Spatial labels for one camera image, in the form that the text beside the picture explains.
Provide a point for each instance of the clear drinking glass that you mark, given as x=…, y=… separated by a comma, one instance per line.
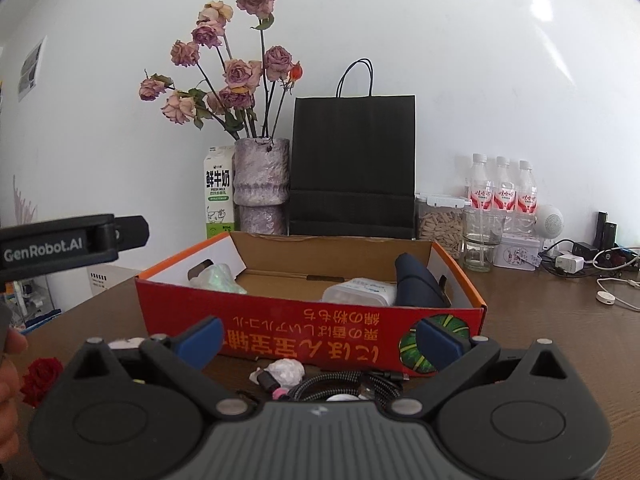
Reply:
x=480, y=255

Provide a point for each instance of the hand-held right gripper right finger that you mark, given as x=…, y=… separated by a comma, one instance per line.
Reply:
x=440, y=342

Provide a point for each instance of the purple textured vase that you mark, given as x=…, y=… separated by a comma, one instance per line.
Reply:
x=260, y=180

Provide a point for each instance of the black paper bag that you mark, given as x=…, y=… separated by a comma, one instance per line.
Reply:
x=350, y=160

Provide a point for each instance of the red orange cardboard box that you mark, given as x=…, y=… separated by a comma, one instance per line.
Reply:
x=300, y=325

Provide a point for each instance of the clear seed container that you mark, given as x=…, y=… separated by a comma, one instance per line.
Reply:
x=440, y=230

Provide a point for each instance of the black power adapter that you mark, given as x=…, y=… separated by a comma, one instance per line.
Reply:
x=582, y=250

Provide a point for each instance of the white tissue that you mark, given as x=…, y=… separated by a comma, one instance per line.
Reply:
x=285, y=372

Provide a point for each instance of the white round speaker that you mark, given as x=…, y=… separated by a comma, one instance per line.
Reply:
x=550, y=221

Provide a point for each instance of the wall poster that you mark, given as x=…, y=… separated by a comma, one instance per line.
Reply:
x=31, y=67

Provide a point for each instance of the white charger plug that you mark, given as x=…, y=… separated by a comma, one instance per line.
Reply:
x=570, y=264

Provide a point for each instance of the dried pink rose bouquet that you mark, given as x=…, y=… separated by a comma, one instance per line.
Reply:
x=242, y=72

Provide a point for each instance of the white green milk carton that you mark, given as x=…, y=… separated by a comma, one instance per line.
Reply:
x=218, y=195

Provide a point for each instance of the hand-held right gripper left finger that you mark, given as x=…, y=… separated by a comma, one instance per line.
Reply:
x=200, y=342

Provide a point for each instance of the person's left hand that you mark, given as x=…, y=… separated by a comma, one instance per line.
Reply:
x=7, y=385

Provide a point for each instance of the clear plastic wrap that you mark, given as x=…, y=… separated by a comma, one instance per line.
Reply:
x=217, y=280

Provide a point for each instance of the clear plastic lidded container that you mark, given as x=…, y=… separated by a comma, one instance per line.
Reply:
x=360, y=292

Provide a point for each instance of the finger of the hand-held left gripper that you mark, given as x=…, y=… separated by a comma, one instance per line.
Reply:
x=130, y=232

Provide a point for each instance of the black upright device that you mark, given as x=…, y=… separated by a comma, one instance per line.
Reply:
x=606, y=230

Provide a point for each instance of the white printed tin box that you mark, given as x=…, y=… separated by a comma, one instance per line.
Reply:
x=515, y=255

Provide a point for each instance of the red artificial rose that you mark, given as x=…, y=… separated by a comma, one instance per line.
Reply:
x=42, y=380

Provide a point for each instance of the navy blue pouch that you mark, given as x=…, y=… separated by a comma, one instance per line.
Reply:
x=420, y=285

